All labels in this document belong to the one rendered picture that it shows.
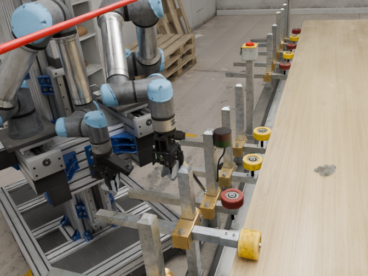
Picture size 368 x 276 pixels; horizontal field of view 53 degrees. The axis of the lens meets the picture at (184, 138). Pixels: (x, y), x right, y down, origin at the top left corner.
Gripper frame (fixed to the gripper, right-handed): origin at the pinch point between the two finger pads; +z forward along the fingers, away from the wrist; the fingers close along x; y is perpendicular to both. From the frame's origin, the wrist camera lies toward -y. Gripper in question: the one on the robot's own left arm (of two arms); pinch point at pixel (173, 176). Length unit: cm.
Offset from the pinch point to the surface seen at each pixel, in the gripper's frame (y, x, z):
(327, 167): -28, 50, 7
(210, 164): -7.3, 11.2, -1.8
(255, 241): 21.8, 32.7, 1.3
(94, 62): -256, -207, 49
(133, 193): -2.8, -19.5, 13.4
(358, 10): -789, 99, 100
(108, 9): 53, 19, -66
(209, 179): -7.2, 10.7, 4.6
